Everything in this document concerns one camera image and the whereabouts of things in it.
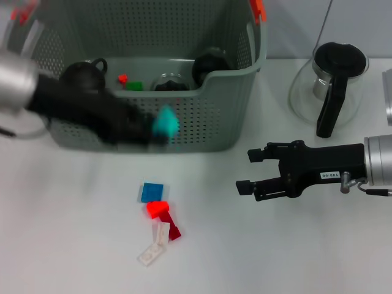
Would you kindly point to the small green toy brick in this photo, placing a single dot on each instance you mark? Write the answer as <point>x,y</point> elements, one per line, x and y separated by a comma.
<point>134,86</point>

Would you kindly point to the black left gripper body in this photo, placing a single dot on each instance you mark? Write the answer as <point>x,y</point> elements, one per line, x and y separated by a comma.
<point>85,107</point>

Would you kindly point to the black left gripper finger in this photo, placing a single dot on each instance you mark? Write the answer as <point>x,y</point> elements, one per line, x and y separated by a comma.
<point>142,119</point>
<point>148,141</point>

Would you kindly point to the dark red toy brick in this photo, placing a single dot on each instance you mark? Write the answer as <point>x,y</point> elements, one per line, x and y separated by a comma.
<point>174,233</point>

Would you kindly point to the red sloped toy brick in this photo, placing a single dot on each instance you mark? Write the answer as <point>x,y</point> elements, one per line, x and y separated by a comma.
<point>157,209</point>

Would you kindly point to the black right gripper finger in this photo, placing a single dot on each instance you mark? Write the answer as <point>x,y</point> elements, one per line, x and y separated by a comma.
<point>266,190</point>
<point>256,155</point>

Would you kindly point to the grey-green perforated storage basket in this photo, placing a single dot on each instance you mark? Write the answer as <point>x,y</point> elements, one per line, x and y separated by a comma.
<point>208,116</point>

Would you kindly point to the small red stud brick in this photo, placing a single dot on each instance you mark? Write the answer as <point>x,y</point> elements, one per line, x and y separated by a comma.
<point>122,79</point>

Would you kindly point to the glass teacup black base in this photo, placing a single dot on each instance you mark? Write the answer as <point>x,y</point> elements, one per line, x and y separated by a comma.
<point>170,84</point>
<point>209,64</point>

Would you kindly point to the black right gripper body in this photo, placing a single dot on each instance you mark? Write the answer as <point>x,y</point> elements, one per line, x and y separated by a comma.
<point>318,167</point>

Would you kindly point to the teal square toy brick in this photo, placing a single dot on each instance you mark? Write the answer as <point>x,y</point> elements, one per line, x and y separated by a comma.
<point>165,124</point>

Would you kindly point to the blue square toy brick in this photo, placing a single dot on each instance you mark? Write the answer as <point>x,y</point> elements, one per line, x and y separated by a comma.
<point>150,193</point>

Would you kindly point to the dark clay teapot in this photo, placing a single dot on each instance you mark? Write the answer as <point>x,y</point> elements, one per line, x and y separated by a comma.
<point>82,73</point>

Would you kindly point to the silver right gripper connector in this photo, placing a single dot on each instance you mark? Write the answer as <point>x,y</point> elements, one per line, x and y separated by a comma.
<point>346,183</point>

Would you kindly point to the flat white plate brick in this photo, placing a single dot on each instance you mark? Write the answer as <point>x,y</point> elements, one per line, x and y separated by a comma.
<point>150,254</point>

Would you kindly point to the white translucent toy brick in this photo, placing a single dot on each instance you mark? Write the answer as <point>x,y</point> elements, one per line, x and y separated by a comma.
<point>161,234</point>

